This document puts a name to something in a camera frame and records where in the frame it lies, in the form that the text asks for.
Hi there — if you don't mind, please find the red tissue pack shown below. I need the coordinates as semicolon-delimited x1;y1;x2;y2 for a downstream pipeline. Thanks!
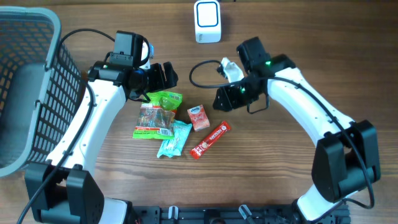
187;105;210;131

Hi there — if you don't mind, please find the green snack bag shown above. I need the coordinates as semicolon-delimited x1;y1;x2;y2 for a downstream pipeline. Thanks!
132;91;183;140

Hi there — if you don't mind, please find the red Nescafe stick sachet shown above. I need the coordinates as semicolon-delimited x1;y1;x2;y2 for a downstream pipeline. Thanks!
190;121;231;159

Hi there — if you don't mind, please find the mint green pack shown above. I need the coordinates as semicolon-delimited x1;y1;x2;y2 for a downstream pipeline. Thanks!
157;120;193;158

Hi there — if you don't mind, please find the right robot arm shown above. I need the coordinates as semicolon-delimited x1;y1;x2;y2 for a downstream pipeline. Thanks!
213;37;381;223

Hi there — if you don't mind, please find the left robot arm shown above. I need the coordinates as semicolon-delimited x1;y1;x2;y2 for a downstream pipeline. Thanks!
25;31;178;223

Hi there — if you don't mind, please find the white barcode scanner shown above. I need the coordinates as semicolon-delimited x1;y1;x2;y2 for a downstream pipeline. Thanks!
193;0;221;44

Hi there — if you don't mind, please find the dark grey plastic basket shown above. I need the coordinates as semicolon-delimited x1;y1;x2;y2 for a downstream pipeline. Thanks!
1;6;83;177

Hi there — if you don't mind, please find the left black cable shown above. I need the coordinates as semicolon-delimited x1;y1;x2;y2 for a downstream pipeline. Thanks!
17;28;116;224

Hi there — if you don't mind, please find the black cable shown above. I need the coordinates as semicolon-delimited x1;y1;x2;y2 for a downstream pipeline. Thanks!
17;28;116;224
188;59;376;210

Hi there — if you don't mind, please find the right black cable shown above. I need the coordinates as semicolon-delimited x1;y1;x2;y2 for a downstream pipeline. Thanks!
188;59;376;210

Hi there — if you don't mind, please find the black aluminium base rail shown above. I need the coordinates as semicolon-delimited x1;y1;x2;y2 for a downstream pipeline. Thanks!
124;203;351;224

